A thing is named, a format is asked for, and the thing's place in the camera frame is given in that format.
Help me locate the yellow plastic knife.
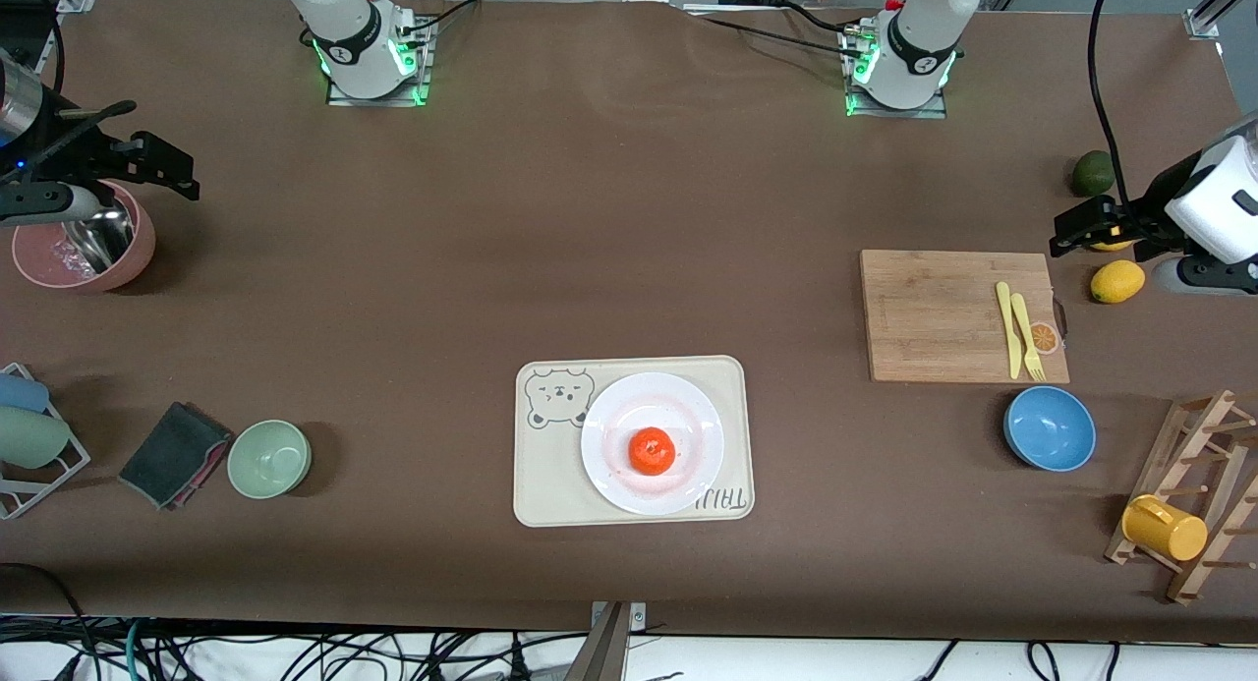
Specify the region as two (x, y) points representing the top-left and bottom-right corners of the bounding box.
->
(996, 281), (1024, 380)

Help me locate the white wire cup rack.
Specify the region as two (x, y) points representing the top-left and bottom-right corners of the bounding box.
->
(0, 362), (91, 521)

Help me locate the wooden mug rack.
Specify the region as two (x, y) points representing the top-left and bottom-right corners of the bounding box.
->
(1105, 389), (1258, 605)

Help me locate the yellow mug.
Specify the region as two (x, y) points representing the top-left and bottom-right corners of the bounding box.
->
(1121, 494), (1209, 563)

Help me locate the yellow plastic fork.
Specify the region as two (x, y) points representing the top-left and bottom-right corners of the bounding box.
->
(1010, 293), (1047, 382)

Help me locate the black base cable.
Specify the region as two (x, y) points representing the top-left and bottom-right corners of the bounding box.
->
(698, 13), (871, 63)
(393, 0), (483, 38)

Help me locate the orange mandarin fruit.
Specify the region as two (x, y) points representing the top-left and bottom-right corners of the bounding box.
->
(629, 426), (677, 476)

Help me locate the metal table edge bracket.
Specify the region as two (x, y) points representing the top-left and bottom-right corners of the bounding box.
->
(565, 600), (650, 681)

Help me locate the metal scoop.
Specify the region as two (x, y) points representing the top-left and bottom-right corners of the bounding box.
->
(61, 209), (136, 274)

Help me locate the pale green cup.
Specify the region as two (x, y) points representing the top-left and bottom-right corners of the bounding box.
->
(0, 406), (72, 470)

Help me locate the dark green avocado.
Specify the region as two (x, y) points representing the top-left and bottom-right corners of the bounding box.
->
(1070, 150), (1117, 199)

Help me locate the light blue cup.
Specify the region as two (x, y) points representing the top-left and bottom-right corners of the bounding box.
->
(0, 372), (50, 414)

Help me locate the black left base cable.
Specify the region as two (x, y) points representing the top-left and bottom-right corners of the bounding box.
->
(698, 13), (871, 63)

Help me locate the pink bowl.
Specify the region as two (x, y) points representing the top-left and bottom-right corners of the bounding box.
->
(12, 182), (156, 294)

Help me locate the white round plate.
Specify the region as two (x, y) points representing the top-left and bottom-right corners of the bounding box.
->
(580, 371), (725, 517)

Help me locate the cream bear print tray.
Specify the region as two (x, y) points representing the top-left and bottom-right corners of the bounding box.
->
(513, 355), (756, 529)

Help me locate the wooden cutting board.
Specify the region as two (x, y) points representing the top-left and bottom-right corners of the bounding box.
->
(860, 250), (1071, 384)

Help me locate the black right base cable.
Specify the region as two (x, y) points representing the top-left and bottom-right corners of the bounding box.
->
(393, 0), (483, 38)

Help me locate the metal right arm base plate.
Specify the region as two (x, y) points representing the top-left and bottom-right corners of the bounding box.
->
(326, 18), (433, 107)

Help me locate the folded dark grey cloth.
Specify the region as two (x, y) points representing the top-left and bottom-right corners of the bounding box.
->
(118, 401), (235, 511)

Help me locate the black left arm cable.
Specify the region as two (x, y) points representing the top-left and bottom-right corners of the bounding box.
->
(1086, 0), (1141, 220)

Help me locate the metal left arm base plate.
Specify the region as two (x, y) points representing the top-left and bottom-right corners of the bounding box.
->
(840, 23), (949, 120)

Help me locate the blue bowl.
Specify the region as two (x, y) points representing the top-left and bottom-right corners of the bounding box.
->
(1003, 385), (1097, 473)

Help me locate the pale green bowl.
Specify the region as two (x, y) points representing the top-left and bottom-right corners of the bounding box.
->
(227, 420), (314, 500)

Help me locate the black looped floor cable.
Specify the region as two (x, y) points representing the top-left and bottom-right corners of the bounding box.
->
(0, 561), (94, 681)

